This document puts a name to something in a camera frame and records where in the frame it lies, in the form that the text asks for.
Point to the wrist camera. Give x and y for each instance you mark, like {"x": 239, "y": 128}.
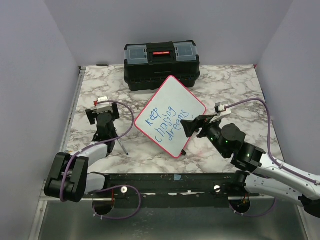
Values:
{"x": 101, "y": 105}
{"x": 221, "y": 108}

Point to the pink framed whiteboard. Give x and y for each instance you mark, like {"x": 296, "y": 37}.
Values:
{"x": 160, "y": 119}

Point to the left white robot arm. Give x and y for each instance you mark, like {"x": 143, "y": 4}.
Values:
{"x": 68, "y": 177}

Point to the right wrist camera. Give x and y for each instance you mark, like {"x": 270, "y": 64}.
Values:
{"x": 221, "y": 108}

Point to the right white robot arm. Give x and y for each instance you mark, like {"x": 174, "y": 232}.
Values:
{"x": 258, "y": 172}

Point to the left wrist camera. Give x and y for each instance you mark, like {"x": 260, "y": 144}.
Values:
{"x": 101, "y": 105}

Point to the aluminium frame rail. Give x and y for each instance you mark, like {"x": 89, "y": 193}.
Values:
{"x": 67, "y": 122}

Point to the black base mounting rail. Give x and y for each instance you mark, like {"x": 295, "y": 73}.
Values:
{"x": 168, "y": 190}

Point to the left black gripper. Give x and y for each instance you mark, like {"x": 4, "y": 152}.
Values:
{"x": 93, "y": 116}

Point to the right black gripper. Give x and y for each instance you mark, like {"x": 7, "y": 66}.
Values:
{"x": 190, "y": 125}

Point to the black plastic toolbox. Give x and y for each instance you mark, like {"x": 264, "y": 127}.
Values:
{"x": 148, "y": 65}

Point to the blue whiteboard marker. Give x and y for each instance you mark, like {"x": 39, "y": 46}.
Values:
{"x": 123, "y": 147}

